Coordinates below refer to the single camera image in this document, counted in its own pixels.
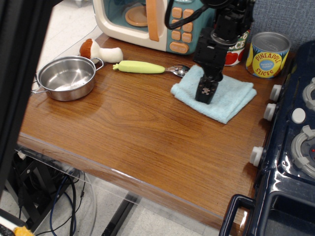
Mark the pineapple slices can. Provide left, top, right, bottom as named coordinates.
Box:
left=246, top=32, right=291, bottom=79

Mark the white stove knob bottom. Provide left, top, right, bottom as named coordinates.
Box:
left=250, top=147, right=263, bottom=167

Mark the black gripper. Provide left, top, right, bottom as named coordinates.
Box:
left=193, top=27, right=230, bottom=104

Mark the blue cable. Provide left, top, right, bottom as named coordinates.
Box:
left=49, top=176, right=77, bottom=236

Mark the tomato sauce can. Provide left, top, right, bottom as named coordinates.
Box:
left=225, top=29, right=251, bottom=66

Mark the white stove knob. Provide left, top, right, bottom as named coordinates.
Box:
left=263, top=103, right=276, bottom=121
left=250, top=147, right=263, bottom=167
left=269, top=85, right=282, bottom=102

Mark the light blue cloth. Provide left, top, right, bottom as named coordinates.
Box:
left=171, top=65, right=257, bottom=124

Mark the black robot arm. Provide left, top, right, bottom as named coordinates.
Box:
left=164, top=0, right=255, bottom=104

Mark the small steel pot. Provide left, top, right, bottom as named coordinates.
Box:
left=31, top=56, right=104, bottom=101

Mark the black cable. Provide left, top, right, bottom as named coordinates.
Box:
left=34, top=172, right=87, bottom=236

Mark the toy microwave teal cream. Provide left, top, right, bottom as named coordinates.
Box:
left=93, top=0, right=216, bottom=55

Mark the clear acrylic table guard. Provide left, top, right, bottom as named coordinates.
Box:
left=14, top=145, right=249, bottom=228

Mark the plush mushroom toy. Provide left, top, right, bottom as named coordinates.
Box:
left=79, top=38, right=124, bottom=63

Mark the white stove knob top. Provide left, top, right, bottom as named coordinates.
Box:
left=269, top=85, right=282, bottom=102

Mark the white stove knob middle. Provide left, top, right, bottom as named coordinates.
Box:
left=263, top=103, right=276, bottom=121

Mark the black table leg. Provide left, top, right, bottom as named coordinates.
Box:
left=102, top=200, right=134, bottom=236

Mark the spoon with green handle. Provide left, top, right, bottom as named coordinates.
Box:
left=113, top=60, right=190, bottom=78

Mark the dark blue toy stove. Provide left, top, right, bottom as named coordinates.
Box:
left=220, top=41, right=315, bottom=236

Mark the black desk frame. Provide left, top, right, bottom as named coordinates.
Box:
left=0, top=0, right=64, bottom=232

